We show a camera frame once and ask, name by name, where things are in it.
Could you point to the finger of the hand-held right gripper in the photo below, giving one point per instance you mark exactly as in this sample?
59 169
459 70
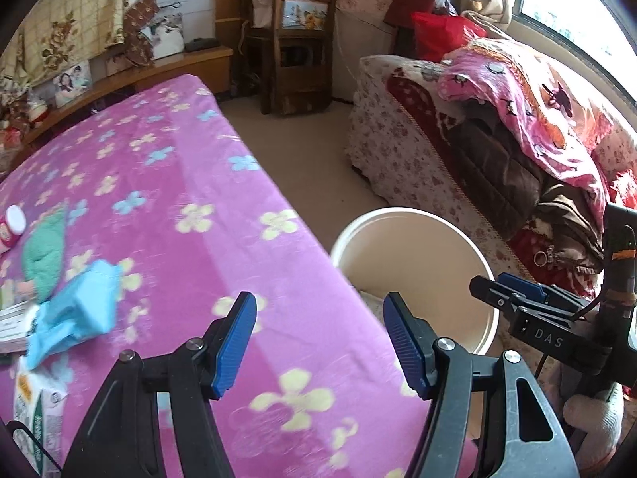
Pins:
490 293
522 286

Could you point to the brown jacket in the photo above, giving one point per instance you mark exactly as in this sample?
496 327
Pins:
502 174

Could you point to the yellow checked floral cloth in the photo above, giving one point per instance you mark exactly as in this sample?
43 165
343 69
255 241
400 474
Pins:
69 15

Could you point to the pink printed blanket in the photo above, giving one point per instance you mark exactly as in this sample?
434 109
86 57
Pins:
527 99

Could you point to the white barcode box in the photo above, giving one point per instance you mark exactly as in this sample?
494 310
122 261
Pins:
15 328

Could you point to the white plastic bucket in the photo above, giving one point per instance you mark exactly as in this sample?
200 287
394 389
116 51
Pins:
413 239

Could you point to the couple photo frame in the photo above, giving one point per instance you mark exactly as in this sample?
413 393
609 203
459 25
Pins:
72 84

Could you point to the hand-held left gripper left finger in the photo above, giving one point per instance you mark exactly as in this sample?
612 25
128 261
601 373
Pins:
234 343

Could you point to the white bottle with pink label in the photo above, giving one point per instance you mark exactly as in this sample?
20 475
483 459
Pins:
11 229

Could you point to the floral painting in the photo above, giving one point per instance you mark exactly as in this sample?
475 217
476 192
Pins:
303 12

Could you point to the wooden cabinet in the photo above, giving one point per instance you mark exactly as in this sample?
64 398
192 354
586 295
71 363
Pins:
164 67

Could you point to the light blue cloth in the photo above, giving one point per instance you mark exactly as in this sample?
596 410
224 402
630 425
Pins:
84 303

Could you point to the person's right forearm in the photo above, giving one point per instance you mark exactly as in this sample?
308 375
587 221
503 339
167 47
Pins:
594 428

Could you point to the window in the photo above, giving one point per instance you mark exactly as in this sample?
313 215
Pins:
582 5

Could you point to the green cloth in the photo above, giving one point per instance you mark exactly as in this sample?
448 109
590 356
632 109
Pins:
47 254

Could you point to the red plastic bag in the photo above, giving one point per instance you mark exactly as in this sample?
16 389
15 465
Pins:
443 35

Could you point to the green and white tissue packet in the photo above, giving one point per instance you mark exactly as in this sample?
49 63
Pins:
40 413

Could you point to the dark wooden chair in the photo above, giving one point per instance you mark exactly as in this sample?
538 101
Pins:
298 74

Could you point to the wedding photo print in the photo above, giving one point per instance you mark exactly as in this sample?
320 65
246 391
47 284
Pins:
166 35

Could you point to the floral covered sofa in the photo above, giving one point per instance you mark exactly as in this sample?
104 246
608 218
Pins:
398 149

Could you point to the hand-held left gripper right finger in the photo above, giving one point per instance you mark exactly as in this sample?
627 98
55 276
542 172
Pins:
405 343

